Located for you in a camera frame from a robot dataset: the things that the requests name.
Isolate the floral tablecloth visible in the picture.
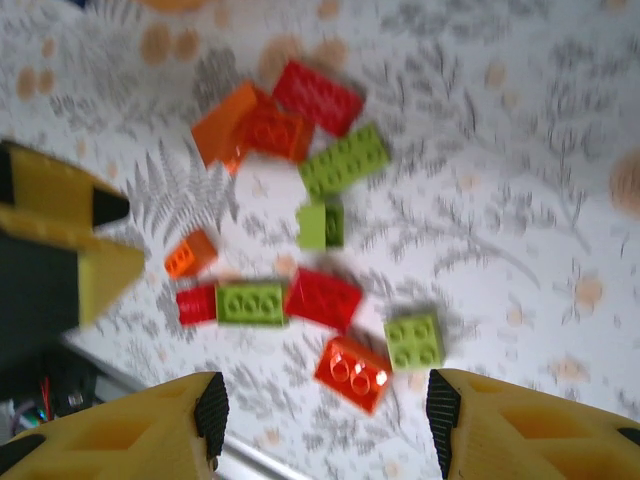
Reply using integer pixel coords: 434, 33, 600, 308
0, 0, 640, 480

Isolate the red lego brick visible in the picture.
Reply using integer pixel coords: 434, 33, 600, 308
175, 283, 220, 327
272, 59, 366, 139
283, 266, 364, 334

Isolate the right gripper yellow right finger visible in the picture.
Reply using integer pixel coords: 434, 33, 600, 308
426, 368, 640, 480

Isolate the long green lego brick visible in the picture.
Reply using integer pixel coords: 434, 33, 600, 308
298, 122, 392, 201

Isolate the small green lego brick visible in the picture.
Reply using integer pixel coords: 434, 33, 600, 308
383, 309, 448, 374
295, 199, 346, 251

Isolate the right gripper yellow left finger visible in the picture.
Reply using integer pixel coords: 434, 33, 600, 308
0, 370, 231, 480

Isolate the large orange lego brick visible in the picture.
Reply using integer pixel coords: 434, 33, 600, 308
191, 79, 261, 174

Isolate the small orange lego brick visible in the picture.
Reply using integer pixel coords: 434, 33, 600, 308
163, 229, 220, 280

